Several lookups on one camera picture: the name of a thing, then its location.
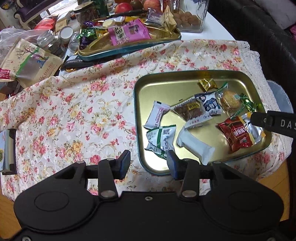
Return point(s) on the white plastic bag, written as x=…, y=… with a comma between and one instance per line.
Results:
x=13, y=34

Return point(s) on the white round cap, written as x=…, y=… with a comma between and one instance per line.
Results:
x=66, y=32

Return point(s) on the red orange packet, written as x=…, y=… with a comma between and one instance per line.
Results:
x=46, y=23

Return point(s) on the white and green snack packet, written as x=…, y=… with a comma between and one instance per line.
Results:
x=160, y=139

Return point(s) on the small clear jar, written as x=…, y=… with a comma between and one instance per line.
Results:
x=73, y=42

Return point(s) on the silver purple snack packet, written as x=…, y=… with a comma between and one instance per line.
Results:
x=156, y=16

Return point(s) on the green candy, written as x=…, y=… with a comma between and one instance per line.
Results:
x=248, y=104

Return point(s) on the large kraft paper bag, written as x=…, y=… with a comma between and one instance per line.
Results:
x=34, y=67

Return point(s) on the black-lidded jar of nuts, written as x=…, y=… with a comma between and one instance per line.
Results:
x=85, y=15

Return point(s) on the gold candy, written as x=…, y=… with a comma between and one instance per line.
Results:
x=208, y=84

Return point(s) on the glass jar with dark contents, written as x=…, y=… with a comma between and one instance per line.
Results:
x=47, y=39

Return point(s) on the clear packet of brown snack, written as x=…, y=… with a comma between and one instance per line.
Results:
x=185, y=110

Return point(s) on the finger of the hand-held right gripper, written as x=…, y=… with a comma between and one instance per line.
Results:
x=277, y=122

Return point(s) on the black sofa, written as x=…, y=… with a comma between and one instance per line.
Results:
x=266, y=34

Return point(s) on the red snack packet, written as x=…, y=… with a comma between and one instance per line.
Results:
x=238, y=134

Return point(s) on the pale blue strip snack packet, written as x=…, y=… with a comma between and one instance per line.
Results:
x=155, y=114

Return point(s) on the teal tin tray of sweets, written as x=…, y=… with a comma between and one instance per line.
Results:
x=138, y=47

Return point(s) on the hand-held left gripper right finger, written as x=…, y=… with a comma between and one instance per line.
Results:
x=173, y=164

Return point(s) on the blue and white snack packet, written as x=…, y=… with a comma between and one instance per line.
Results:
x=208, y=104

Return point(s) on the long white snack packet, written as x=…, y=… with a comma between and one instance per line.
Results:
x=196, y=146

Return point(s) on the pink snack packet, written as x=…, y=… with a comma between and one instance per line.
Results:
x=128, y=32

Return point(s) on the green drink can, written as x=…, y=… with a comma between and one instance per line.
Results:
x=100, y=7

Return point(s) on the large glass jar of cookies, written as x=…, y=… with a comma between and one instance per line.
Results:
x=189, y=18

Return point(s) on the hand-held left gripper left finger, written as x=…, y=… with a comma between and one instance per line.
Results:
x=122, y=164

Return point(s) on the silver and yellow snack packet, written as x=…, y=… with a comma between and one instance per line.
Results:
x=256, y=134

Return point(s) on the pile of wrapped candies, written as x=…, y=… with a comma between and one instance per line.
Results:
x=89, y=34

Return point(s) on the blue picture box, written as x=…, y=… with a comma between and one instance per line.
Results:
x=3, y=150

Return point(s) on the brown kiwi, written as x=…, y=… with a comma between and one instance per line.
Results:
x=136, y=3

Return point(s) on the small kraft paper packet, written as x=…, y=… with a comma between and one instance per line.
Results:
x=170, y=20

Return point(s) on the floral tablecloth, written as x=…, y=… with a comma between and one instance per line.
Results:
x=81, y=104

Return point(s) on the round cookie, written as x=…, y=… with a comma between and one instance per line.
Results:
x=229, y=99

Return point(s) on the black flat packet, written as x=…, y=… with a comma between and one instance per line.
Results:
x=74, y=61

